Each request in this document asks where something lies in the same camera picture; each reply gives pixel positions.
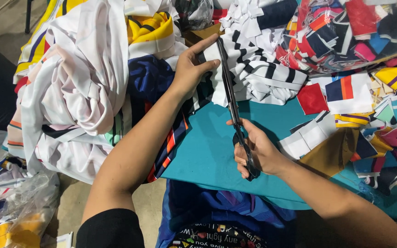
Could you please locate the person's left hand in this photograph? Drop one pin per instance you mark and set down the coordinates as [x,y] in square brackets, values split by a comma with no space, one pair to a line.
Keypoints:
[189,70]

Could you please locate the person's right hand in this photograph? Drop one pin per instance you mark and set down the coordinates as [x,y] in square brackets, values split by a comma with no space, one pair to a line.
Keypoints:
[258,148]

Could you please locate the black scissors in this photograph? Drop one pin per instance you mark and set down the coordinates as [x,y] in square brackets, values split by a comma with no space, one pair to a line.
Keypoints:
[232,103]

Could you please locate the black white striped fabric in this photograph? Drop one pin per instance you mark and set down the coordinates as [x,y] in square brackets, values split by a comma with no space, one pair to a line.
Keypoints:
[264,74]

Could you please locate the navy blue orange striped fabric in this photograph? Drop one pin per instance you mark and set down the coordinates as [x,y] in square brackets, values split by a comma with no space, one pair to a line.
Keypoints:
[150,79]

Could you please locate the white black-edged fabric piece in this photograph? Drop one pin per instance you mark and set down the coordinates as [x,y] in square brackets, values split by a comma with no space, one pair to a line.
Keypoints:
[303,136]

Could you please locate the teal table cloth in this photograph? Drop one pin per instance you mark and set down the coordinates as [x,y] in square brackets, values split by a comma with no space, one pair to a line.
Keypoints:
[208,148]

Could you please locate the yellow striped fabric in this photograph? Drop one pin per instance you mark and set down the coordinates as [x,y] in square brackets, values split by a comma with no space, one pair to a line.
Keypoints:
[148,32]

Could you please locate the crumpled clear plastic bag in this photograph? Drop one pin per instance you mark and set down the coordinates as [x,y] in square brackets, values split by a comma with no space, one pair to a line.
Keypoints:
[195,13]

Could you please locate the brown fabric piece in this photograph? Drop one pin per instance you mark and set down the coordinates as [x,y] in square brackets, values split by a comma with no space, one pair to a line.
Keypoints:
[329,153]

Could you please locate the red fabric piece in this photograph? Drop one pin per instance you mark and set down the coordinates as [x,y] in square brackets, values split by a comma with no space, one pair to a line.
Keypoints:
[311,99]

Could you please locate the blue garment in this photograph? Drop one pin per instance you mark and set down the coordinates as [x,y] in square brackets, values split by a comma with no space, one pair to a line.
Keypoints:
[215,206]

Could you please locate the pile of white fabric strips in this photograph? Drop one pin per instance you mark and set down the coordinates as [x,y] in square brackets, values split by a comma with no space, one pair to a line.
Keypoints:
[241,17]

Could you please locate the person's black printed shirt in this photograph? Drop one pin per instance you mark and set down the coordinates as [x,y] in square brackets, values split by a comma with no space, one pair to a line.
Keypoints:
[215,237]

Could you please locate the white navy orange fabric piece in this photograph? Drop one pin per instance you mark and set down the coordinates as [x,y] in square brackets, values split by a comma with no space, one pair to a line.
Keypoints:
[348,93]

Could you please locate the dark navy fabric roll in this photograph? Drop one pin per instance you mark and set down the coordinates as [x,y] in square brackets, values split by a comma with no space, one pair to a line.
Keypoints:
[277,13]

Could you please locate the heap of white fabric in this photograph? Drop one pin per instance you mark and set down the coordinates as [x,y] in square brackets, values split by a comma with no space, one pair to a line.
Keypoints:
[78,86]

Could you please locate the pile of colourful fabric scraps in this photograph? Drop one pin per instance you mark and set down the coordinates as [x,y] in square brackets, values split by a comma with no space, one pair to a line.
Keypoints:
[391,137]

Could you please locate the clear bag of fabric scraps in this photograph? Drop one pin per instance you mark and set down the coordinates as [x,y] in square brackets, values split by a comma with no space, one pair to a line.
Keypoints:
[350,31]

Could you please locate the person's black sleeve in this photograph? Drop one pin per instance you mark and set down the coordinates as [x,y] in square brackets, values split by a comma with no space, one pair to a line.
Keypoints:
[110,229]

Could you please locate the black metal leg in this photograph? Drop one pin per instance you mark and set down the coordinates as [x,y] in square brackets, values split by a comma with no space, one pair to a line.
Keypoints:
[28,15]

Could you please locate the clear plastic bag with fabric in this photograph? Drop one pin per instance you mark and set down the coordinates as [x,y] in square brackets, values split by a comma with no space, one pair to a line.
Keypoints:
[9,193]

